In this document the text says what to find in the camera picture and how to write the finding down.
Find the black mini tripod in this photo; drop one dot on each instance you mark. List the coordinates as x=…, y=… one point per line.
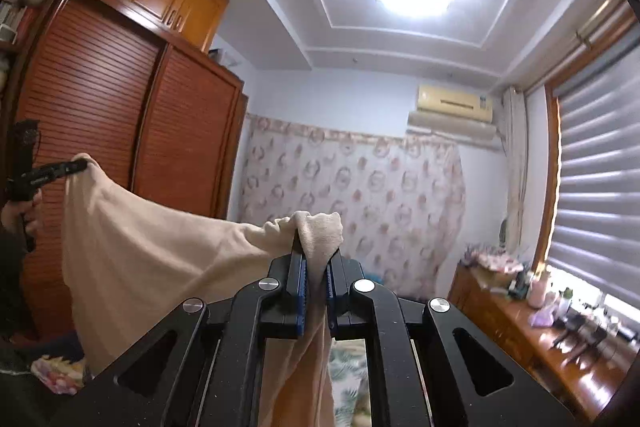
x=567, y=334

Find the floral cloth bundle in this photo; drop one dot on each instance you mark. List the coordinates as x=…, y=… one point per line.
x=495, y=259

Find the palm leaf blanket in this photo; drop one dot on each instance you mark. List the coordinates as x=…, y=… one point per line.
x=347, y=377

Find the circle patterned sheer curtain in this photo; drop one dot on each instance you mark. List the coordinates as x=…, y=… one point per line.
x=360, y=217

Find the wall air conditioner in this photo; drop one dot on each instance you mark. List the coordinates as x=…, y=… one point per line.
x=455, y=112

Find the person's left hand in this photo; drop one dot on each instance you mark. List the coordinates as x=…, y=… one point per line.
x=10, y=217

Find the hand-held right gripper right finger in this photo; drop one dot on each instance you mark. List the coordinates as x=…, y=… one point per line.
x=400, y=357

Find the pale plastic bag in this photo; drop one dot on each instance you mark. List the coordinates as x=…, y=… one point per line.
x=542, y=318

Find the brown louvered wardrobe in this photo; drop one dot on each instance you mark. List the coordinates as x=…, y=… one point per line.
x=100, y=107

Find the long wooden cabinet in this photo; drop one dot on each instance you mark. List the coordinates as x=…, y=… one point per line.
x=505, y=322

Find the open cardboard box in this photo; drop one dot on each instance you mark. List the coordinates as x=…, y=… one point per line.
x=492, y=279

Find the tied floral window curtain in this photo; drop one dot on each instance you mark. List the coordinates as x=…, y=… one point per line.
x=515, y=167

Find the white storage box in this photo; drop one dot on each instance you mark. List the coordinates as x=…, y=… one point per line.
x=224, y=58

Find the beige printed t-shirt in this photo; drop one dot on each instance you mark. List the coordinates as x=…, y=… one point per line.
x=150, y=267

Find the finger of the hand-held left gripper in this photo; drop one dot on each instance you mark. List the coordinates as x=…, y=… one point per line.
x=57, y=171

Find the grey zebra window blind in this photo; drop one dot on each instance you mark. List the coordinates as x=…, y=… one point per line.
x=600, y=187

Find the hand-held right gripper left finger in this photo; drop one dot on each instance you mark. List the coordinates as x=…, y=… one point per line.
x=240, y=357

